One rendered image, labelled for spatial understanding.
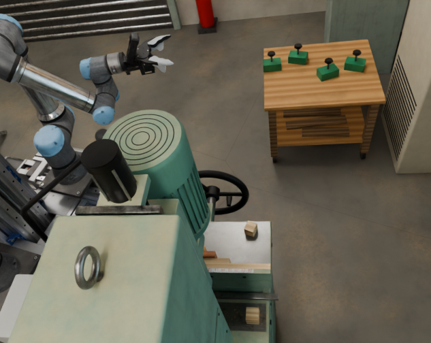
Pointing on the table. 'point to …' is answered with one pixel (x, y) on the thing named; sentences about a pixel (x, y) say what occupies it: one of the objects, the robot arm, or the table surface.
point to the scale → (230, 270)
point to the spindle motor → (163, 161)
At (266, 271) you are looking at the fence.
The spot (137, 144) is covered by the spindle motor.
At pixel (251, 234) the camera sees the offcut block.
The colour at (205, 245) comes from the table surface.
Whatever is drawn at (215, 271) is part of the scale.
